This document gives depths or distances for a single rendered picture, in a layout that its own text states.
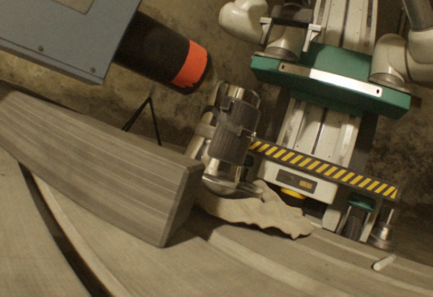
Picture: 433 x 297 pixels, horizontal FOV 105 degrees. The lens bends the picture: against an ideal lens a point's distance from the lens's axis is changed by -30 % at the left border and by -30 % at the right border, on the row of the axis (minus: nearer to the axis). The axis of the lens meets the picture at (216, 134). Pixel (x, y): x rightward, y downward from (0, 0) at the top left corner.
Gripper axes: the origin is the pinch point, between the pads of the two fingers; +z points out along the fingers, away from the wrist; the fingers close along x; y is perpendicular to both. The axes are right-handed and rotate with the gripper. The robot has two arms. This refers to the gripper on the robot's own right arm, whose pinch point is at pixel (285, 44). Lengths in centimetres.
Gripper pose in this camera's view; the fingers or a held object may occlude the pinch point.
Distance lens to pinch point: 74.5
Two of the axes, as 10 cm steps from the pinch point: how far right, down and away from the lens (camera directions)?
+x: -8.4, -2.9, 4.5
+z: -3.4, 9.4, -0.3
